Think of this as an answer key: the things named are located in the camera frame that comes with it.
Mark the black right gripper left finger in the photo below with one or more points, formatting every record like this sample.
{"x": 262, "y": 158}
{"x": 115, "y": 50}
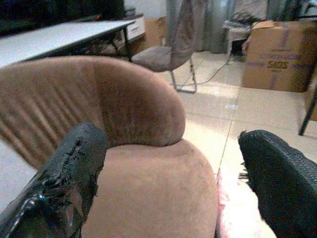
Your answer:
{"x": 64, "y": 178}

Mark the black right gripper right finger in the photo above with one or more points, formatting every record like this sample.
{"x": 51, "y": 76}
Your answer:
{"x": 282, "y": 178}

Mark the pink white pillow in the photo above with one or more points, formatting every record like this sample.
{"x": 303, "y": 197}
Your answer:
{"x": 232, "y": 205}

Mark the brown suede sofa chair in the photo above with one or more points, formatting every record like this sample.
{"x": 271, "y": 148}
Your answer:
{"x": 138, "y": 138}

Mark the black furniture leg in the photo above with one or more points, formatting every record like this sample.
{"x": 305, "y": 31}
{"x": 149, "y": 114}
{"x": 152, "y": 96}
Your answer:
{"x": 308, "y": 111}

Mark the large printed cardboard box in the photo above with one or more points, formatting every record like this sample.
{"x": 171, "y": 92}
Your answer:
{"x": 277, "y": 54}

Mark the white folding table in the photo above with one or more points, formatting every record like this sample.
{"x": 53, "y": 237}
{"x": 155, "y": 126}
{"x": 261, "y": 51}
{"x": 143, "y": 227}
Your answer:
{"x": 49, "y": 39}

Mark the small white side table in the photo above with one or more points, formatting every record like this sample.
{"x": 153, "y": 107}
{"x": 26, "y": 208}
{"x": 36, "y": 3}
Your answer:
{"x": 235, "y": 32}

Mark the white tv cabinet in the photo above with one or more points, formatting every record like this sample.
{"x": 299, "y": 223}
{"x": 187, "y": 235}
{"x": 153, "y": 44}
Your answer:
{"x": 135, "y": 28}

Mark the black television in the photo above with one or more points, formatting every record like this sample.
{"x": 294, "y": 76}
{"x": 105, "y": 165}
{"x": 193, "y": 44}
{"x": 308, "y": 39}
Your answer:
{"x": 49, "y": 12}

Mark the grey curtain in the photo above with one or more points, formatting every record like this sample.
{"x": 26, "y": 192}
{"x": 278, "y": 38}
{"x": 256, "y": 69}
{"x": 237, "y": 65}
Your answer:
{"x": 210, "y": 24}

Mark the grey fabric metal-leg chair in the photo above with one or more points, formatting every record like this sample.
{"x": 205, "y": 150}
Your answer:
{"x": 173, "y": 47}

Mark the small brown cardboard box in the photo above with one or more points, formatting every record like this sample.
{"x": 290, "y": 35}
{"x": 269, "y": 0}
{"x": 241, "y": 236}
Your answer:
{"x": 154, "y": 31}

